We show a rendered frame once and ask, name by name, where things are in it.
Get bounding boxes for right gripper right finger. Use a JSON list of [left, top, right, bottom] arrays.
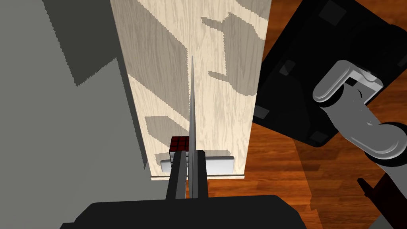
[[197, 149, 209, 198]]

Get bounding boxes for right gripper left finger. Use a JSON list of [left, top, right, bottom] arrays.
[[165, 150, 187, 200]]

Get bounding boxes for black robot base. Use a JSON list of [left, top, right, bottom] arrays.
[[252, 0, 407, 148]]

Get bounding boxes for flat white box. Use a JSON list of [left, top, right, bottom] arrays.
[[160, 155, 235, 175]]

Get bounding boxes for red puzzle cube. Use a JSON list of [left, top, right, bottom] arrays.
[[169, 136, 191, 167]]

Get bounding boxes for light wooden table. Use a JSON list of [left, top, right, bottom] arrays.
[[109, 0, 273, 181]]

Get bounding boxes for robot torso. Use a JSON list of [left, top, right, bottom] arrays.
[[312, 60, 407, 167]]

